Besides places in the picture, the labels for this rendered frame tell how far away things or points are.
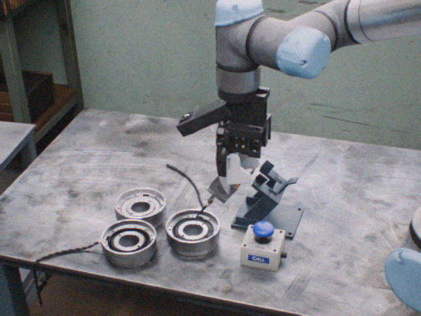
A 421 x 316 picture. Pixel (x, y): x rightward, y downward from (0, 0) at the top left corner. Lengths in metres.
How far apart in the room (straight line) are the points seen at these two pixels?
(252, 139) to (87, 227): 0.42
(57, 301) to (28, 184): 0.28
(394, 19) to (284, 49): 0.17
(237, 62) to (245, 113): 0.11
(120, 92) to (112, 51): 0.21
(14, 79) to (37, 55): 0.56
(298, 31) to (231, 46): 0.12
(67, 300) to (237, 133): 0.65
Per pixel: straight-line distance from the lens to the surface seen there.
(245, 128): 1.14
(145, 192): 1.40
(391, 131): 2.93
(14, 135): 1.99
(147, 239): 1.28
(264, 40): 1.02
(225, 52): 1.08
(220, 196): 1.25
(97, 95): 3.23
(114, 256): 1.25
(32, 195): 1.50
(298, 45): 0.99
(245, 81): 1.09
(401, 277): 1.01
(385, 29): 1.05
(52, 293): 1.62
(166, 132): 1.67
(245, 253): 1.23
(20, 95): 2.77
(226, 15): 1.06
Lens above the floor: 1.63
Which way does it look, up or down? 33 degrees down
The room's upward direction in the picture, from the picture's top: 2 degrees counter-clockwise
